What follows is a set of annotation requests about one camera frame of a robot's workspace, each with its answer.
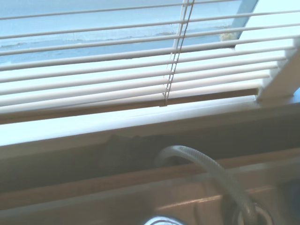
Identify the wide white window blind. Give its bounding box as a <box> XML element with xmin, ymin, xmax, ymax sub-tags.
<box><xmin>0</xmin><ymin>0</ymin><xmax>296</xmax><ymax>120</ymax></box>

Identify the white window frame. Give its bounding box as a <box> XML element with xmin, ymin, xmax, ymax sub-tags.
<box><xmin>0</xmin><ymin>0</ymin><xmax>300</xmax><ymax>162</ymax></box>

